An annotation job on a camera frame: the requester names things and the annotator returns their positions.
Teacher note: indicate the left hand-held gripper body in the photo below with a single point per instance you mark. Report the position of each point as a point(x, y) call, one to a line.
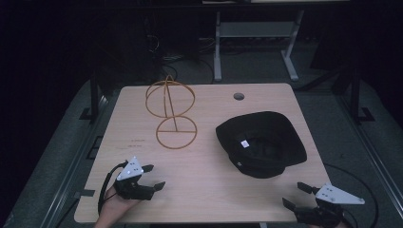
point(133, 186)

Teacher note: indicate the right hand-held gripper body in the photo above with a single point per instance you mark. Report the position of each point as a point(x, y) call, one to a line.
point(329, 194)

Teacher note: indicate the black bucket hat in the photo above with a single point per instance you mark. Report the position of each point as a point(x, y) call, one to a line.
point(272, 161)

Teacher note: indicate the person's left hand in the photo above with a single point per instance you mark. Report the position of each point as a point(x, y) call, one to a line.
point(112, 209)

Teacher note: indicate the person's right hand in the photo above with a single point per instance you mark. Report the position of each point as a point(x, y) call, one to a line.
point(341, 225)

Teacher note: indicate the black floor socket box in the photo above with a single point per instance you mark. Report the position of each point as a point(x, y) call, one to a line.
point(94, 147)

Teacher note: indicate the black table edge bracket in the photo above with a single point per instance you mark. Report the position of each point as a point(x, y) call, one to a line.
point(85, 193)

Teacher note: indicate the aluminium floor rail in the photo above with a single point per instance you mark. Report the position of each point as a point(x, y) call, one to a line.
point(72, 164)
point(374, 152)

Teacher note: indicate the black metal stand post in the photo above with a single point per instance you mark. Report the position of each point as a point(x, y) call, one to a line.
point(355, 95)
point(94, 95)

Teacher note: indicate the white metal frame stand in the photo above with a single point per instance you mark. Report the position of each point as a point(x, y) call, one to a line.
point(253, 29)

